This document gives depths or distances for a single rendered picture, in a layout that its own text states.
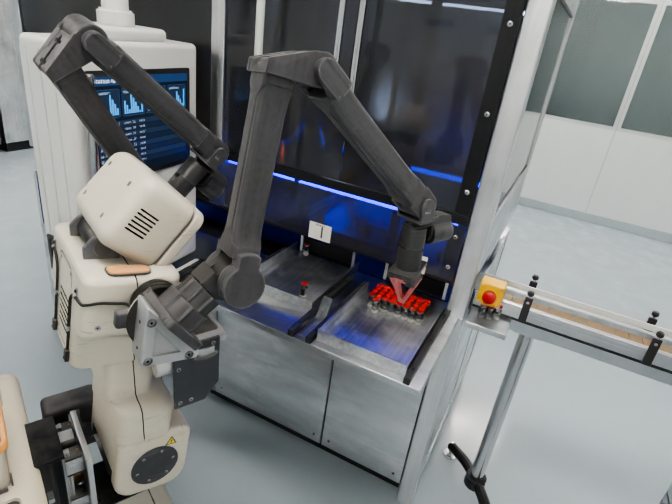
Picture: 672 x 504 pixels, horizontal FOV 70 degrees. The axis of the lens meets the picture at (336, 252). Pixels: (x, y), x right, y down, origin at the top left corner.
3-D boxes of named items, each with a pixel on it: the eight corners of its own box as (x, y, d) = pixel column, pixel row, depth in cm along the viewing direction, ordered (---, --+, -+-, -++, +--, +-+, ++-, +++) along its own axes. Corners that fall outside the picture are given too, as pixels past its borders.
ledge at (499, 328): (472, 307, 164) (474, 302, 163) (511, 320, 159) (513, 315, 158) (463, 325, 152) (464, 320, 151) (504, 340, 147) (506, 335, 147)
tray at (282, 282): (295, 249, 182) (296, 241, 181) (357, 271, 173) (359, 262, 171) (240, 284, 154) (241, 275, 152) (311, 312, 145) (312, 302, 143)
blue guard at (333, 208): (39, 145, 219) (33, 104, 212) (453, 280, 149) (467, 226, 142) (37, 145, 219) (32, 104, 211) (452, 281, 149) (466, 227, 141)
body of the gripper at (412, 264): (426, 268, 115) (432, 240, 112) (412, 286, 107) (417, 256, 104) (401, 261, 118) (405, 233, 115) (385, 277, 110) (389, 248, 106)
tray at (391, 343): (366, 290, 160) (367, 281, 159) (441, 318, 151) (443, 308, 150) (316, 340, 132) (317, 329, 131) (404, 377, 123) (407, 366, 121)
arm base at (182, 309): (141, 291, 83) (165, 327, 75) (177, 259, 85) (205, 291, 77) (171, 317, 89) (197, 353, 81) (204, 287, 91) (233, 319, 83)
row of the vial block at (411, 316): (368, 303, 153) (370, 291, 151) (422, 323, 147) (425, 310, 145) (365, 306, 151) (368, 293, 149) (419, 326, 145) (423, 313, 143)
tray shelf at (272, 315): (284, 250, 185) (284, 246, 184) (462, 312, 159) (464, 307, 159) (198, 302, 145) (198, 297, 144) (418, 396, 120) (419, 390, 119)
